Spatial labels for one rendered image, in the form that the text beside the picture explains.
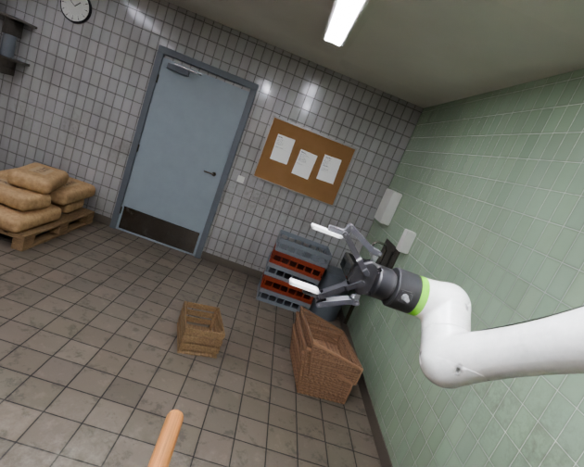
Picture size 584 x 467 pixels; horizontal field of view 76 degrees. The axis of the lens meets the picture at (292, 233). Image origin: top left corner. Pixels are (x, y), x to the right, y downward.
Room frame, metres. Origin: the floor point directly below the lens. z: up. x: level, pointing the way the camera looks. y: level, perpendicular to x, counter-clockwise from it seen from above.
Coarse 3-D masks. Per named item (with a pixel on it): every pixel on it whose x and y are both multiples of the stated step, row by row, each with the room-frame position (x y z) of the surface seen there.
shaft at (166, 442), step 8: (168, 416) 0.55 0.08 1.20; (176, 416) 0.55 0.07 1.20; (168, 424) 0.53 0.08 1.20; (176, 424) 0.53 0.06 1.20; (160, 432) 0.52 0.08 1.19; (168, 432) 0.51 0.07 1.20; (176, 432) 0.52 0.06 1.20; (160, 440) 0.49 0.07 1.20; (168, 440) 0.50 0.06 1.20; (176, 440) 0.51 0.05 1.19; (160, 448) 0.48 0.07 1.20; (168, 448) 0.48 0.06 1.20; (152, 456) 0.47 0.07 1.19; (160, 456) 0.46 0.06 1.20; (168, 456) 0.47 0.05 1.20; (152, 464) 0.45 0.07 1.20; (160, 464) 0.45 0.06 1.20; (168, 464) 0.46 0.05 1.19
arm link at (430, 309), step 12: (432, 288) 0.80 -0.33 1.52; (444, 288) 0.81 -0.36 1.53; (456, 288) 0.81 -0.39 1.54; (420, 300) 0.78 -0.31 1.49; (432, 300) 0.78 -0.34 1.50; (444, 300) 0.79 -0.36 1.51; (456, 300) 0.79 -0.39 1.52; (468, 300) 0.81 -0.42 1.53; (420, 312) 0.79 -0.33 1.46; (432, 312) 0.78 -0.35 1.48; (444, 312) 0.77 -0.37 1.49; (456, 312) 0.77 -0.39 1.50; (468, 312) 0.79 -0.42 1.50; (456, 324) 0.75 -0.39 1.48; (468, 324) 0.77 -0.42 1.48
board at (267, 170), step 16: (272, 128) 4.39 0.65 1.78; (288, 128) 4.41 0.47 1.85; (304, 128) 4.42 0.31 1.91; (272, 144) 4.39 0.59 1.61; (304, 144) 4.43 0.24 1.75; (320, 144) 4.44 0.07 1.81; (336, 144) 4.46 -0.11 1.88; (272, 160) 4.40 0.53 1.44; (288, 160) 4.42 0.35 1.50; (320, 160) 4.45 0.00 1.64; (256, 176) 4.38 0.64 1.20; (272, 176) 4.41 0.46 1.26; (288, 176) 4.42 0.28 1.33; (336, 176) 4.47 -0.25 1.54; (304, 192) 4.45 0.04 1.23; (320, 192) 4.46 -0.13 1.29; (336, 192) 4.48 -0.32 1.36
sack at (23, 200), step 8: (0, 176) 3.32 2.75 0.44; (0, 184) 3.11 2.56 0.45; (0, 192) 3.03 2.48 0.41; (8, 192) 3.04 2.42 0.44; (16, 192) 3.07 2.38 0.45; (24, 192) 3.14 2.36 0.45; (32, 192) 3.22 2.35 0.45; (0, 200) 3.02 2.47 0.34; (8, 200) 3.02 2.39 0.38; (16, 200) 3.02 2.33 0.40; (24, 200) 3.04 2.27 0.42; (32, 200) 3.11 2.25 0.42; (40, 200) 3.20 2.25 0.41; (48, 200) 3.30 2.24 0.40; (16, 208) 3.03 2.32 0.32; (24, 208) 3.04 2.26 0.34; (32, 208) 3.14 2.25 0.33
